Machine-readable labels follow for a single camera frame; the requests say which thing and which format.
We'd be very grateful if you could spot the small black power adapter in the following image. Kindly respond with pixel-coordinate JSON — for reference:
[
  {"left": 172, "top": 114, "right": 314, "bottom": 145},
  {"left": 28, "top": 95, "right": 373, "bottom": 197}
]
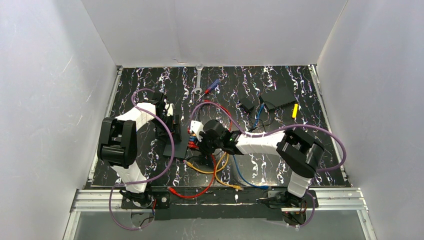
[{"left": 238, "top": 97, "right": 255, "bottom": 114}]

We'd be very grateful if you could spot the silver wrench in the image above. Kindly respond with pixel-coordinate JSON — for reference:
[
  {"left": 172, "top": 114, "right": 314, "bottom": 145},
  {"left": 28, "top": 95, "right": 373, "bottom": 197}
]
[{"left": 193, "top": 64, "right": 204, "bottom": 95}]

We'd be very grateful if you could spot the red ethernet cable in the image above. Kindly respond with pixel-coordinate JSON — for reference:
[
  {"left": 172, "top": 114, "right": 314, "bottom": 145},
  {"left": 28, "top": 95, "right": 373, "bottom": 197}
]
[
  {"left": 202, "top": 99, "right": 233, "bottom": 132},
  {"left": 166, "top": 142, "right": 218, "bottom": 200}
]

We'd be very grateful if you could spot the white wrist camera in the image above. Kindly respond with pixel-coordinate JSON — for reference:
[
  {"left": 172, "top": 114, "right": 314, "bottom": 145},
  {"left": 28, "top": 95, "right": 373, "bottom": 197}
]
[
  {"left": 165, "top": 103, "right": 175, "bottom": 116},
  {"left": 188, "top": 120, "right": 204, "bottom": 142}
]

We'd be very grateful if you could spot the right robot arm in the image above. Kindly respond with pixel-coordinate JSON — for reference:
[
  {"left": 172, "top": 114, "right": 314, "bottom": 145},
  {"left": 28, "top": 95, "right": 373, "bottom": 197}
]
[{"left": 189, "top": 120, "right": 325, "bottom": 199}]

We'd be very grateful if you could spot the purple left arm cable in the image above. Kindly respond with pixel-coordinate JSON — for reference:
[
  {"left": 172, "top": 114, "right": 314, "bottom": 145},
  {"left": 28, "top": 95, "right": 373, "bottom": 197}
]
[{"left": 109, "top": 88, "right": 176, "bottom": 231}]

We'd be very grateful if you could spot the thin black power cable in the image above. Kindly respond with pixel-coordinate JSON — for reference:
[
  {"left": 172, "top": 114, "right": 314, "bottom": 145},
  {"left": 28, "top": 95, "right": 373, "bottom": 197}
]
[{"left": 246, "top": 112, "right": 276, "bottom": 132}]

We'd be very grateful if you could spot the blue handled screwdriver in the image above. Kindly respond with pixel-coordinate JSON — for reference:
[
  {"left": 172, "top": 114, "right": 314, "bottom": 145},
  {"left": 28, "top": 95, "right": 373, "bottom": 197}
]
[{"left": 199, "top": 79, "right": 221, "bottom": 98}]

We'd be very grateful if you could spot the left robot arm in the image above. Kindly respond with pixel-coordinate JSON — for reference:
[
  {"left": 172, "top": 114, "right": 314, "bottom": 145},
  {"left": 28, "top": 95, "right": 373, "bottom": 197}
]
[{"left": 97, "top": 91, "right": 182, "bottom": 194}]

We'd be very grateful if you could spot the yellow ethernet cable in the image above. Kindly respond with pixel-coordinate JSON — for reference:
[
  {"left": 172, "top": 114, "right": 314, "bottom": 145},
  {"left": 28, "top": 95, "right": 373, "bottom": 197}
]
[
  {"left": 184, "top": 130, "right": 230, "bottom": 175},
  {"left": 213, "top": 153, "right": 244, "bottom": 192}
]

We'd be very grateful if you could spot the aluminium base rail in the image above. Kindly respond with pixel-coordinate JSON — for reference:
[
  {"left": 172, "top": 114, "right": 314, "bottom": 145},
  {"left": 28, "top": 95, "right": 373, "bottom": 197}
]
[{"left": 71, "top": 187, "right": 369, "bottom": 212}]

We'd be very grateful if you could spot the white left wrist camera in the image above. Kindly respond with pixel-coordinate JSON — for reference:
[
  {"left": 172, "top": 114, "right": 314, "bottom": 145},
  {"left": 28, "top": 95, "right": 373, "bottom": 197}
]
[{"left": 165, "top": 103, "right": 175, "bottom": 116}]

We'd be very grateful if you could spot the blue ethernet cable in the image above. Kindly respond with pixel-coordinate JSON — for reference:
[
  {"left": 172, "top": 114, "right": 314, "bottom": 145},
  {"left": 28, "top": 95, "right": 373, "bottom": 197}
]
[
  {"left": 188, "top": 140, "right": 270, "bottom": 190},
  {"left": 248, "top": 102, "right": 266, "bottom": 132}
]

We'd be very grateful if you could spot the black network switch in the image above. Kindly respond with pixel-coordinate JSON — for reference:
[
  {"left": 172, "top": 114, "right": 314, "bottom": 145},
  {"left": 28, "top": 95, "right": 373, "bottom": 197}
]
[
  {"left": 163, "top": 131, "right": 189, "bottom": 160},
  {"left": 259, "top": 87, "right": 296, "bottom": 111}
]

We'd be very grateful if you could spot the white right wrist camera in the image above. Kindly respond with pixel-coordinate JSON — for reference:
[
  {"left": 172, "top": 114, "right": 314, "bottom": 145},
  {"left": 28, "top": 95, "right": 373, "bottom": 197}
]
[{"left": 188, "top": 120, "right": 204, "bottom": 142}]

